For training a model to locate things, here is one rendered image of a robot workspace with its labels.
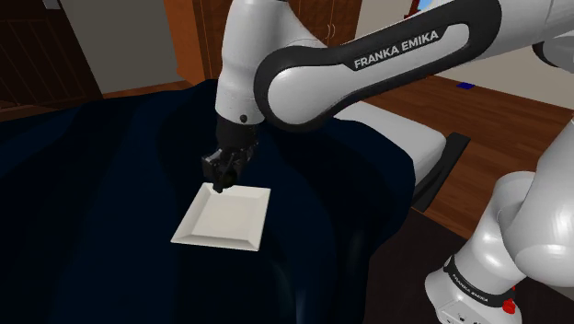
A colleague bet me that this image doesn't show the brown wooden wardrobe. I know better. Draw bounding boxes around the brown wooden wardrobe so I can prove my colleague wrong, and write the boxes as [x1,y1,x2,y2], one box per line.
[163,0,364,87]

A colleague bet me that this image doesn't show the bed with dark blue blanket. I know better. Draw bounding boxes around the bed with dark blue blanket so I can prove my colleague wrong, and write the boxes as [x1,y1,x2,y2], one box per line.
[0,78,472,324]

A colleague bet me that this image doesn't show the white square plate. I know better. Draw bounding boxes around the white square plate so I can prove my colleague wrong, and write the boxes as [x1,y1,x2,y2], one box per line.
[170,181,272,252]

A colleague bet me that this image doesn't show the dark brown panelled door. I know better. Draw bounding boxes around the dark brown panelled door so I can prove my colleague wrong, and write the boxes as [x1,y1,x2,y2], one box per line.
[0,0,105,123]

